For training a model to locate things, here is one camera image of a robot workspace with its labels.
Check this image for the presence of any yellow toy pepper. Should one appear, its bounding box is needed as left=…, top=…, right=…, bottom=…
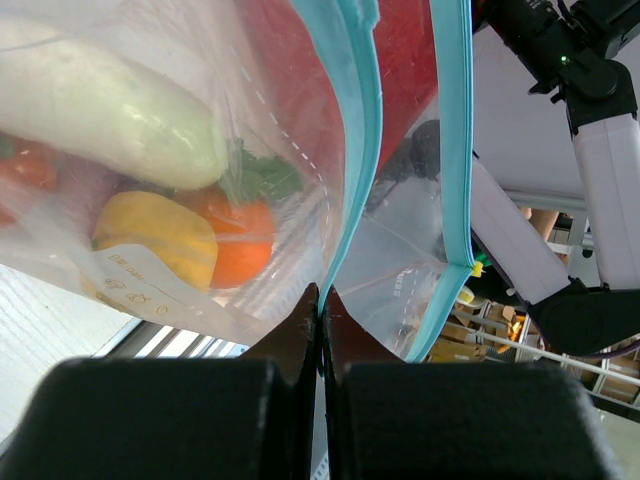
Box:
left=92, top=191, right=218, bottom=291

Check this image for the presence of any red plastic tray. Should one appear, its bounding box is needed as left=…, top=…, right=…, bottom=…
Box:
left=243, top=1, right=437, bottom=168

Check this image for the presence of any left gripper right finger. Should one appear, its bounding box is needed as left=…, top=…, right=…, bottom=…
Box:
left=322, top=292, right=623, bottom=479

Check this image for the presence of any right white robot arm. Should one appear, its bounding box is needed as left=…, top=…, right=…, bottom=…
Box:
left=471, top=1, right=639, bottom=358

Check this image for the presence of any clear zip top bag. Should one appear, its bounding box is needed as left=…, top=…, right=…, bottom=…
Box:
left=1, top=1, right=473, bottom=362

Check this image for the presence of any toy orange fruit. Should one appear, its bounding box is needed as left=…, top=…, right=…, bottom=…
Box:
left=201, top=191, right=275, bottom=289

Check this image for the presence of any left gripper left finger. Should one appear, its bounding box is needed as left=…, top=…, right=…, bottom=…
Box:
left=1, top=285, right=319, bottom=479

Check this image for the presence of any white toy eggplant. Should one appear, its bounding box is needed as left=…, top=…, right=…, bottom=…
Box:
left=1, top=14, right=230, bottom=189

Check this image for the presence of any orange toy pumpkin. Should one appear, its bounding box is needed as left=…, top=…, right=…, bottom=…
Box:
left=1, top=133, right=58, bottom=227

